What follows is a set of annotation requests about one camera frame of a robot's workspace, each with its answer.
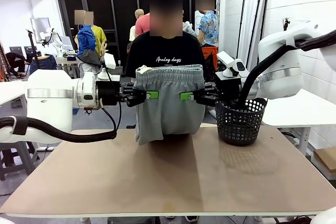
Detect white side table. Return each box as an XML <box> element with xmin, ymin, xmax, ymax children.
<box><xmin>262</xmin><ymin>89</ymin><xmax>336</xmax><ymax>156</ymax></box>

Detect black perforated plastic basket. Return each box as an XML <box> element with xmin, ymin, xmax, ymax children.
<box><xmin>215</xmin><ymin>97</ymin><xmax>268</xmax><ymax>146</ymax></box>

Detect black tripod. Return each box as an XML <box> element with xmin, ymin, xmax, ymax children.
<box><xmin>25</xmin><ymin>28</ymin><xmax>40</xmax><ymax>66</ymax></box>

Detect white board panel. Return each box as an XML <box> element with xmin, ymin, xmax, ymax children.
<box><xmin>30</xmin><ymin>17</ymin><xmax>50</xmax><ymax>44</ymax></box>

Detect black floor cables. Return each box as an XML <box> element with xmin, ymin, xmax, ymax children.
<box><xmin>292</xmin><ymin>215</ymin><xmax>317</xmax><ymax>224</ymax></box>

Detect person in floral blue shirt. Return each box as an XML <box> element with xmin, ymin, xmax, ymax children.
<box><xmin>195</xmin><ymin>0</ymin><xmax>220</xmax><ymax>78</ymax></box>

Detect grey plastic stool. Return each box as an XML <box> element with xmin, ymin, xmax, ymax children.
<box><xmin>0</xmin><ymin>141</ymin><xmax>40</xmax><ymax>182</ymax></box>

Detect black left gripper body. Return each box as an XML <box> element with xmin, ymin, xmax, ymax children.
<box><xmin>96</xmin><ymin>81</ymin><xmax>125</xmax><ymax>106</ymax></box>

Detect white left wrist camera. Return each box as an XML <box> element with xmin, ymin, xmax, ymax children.
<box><xmin>98</xmin><ymin>52</ymin><xmax>117</xmax><ymax>80</ymax></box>

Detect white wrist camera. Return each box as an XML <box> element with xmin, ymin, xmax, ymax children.
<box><xmin>216</xmin><ymin>50</ymin><xmax>250</xmax><ymax>78</ymax></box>
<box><xmin>98</xmin><ymin>52</ymin><xmax>117</xmax><ymax>80</ymax></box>

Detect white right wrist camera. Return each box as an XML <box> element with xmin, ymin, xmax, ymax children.
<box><xmin>216</xmin><ymin>50</ymin><xmax>250</xmax><ymax>78</ymax></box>

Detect person in red shirt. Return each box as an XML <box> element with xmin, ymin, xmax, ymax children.
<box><xmin>135</xmin><ymin>13</ymin><xmax>151</xmax><ymax>36</ymax></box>

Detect black backdrop stand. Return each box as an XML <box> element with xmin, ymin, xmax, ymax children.
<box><xmin>236</xmin><ymin>0</ymin><xmax>271</xmax><ymax>57</ymax></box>

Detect person in black t-shirt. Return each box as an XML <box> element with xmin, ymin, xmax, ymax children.
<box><xmin>123</xmin><ymin>0</ymin><xmax>211</xmax><ymax>135</ymax></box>

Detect black arm cable sleeve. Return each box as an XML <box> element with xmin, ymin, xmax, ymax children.
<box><xmin>237</xmin><ymin>30</ymin><xmax>336</xmax><ymax>108</ymax></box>
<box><xmin>0</xmin><ymin>100</ymin><xmax>123</xmax><ymax>143</ymax></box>

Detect flat brown cardboard box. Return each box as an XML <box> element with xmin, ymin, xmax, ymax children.
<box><xmin>313</xmin><ymin>146</ymin><xmax>336</xmax><ymax>174</ymax></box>

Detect white rectangular table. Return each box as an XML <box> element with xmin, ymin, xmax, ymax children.
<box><xmin>0</xmin><ymin>80</ymin><xmax>29</xmax><ymax>109</ymax></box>

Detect black right arm cable sleeve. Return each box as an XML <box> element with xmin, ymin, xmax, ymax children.
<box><xmin>237</xmin><ymin>30</ymin><xmax>336</xmax><ymax>108</ymax></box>

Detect grey training pants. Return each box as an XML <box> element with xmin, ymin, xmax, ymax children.
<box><xmin>134</xmin><ymin>63</ymin><xmax>206</xmax><ymax>146</ymax></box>

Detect person in black clothes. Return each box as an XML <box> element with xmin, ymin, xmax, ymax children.
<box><xmin>5</xmin><ymin>52</ymin><xmax>27</xmax><ymax>78</ymax></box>

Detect blue cloth-covered table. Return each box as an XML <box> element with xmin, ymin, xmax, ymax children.
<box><xmin>29</xmin><ymin>54</ymin><xmax>58</xmax><ymax>76</ymax></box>

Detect black left arm cable sleeve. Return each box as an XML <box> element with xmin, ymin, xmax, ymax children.
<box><xmin>0</xmin><ymin>100</ymin><xmax>123</xmax><ymax>143</ymax></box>

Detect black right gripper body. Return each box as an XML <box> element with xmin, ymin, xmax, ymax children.
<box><xmin>214</xmin><ymin>72</ymin><xmax>244</xmax><ymax>102</ymax></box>

